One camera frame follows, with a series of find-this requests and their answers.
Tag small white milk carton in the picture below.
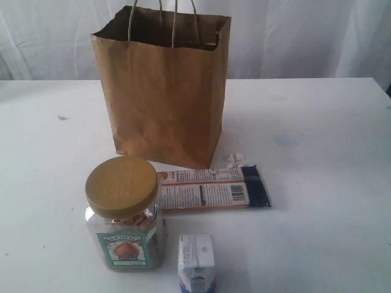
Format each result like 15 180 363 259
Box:
178 233 217 293

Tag white backdrop curtain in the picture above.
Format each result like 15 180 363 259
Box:
1 1 390 87

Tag brown paper shopping bag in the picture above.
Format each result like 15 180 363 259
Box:
91 4 232 168

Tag clear nut jar gold lid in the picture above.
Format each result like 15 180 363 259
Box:
85 156 166 271

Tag white crumpled paper bits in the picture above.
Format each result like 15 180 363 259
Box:
225 152 246 168

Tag dark blue noodle package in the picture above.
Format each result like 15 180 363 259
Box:
158 165 271 211

